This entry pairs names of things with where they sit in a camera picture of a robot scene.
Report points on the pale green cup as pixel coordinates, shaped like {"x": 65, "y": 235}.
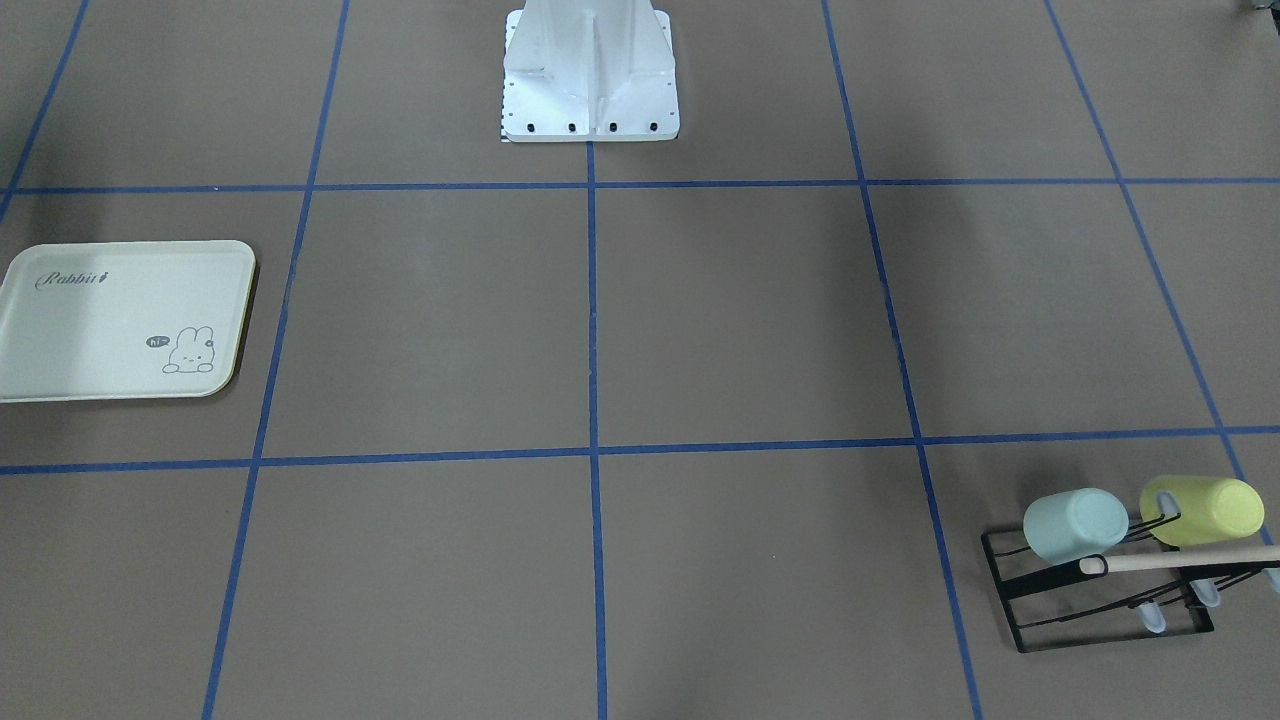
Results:
{"x": 1073, "y": 524}

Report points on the cream rabbit tray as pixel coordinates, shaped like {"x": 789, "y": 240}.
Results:
{"x": 123, "y": 320}

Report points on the yellow cup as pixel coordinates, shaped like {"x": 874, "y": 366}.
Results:
{"x": 1212, "y": 509}

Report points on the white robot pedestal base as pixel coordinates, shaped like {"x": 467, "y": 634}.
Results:
{"x": 589, "y": 71}

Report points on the black wire cup rack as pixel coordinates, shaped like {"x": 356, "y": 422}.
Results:
{"x": 1139, "y": 589}

